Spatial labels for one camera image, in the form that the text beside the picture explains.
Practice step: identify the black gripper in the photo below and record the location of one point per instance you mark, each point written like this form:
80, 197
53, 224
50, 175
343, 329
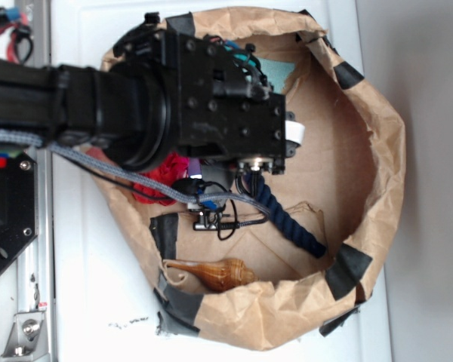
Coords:
228, 109

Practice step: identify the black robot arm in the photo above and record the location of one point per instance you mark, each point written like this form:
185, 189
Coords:
167, 91

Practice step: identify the teal cloth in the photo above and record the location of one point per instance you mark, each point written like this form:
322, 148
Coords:
277, 72

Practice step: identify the red crumpled paper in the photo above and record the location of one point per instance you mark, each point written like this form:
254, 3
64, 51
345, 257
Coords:
173, 168

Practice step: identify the brown paper bag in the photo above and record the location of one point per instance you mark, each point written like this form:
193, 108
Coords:
334, 212

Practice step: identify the brown seashell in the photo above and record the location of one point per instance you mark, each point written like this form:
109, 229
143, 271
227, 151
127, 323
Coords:
219, 276

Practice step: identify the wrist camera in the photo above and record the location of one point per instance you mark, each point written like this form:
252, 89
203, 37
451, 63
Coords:
204, 178

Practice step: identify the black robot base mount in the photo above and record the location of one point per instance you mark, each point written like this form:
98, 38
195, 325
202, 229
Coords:
17, 208

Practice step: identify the aluminium frame rail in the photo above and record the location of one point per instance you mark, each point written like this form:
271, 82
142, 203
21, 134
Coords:
35, 265

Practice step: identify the metal corner bracket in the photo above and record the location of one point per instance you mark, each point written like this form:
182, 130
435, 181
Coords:
28, 339

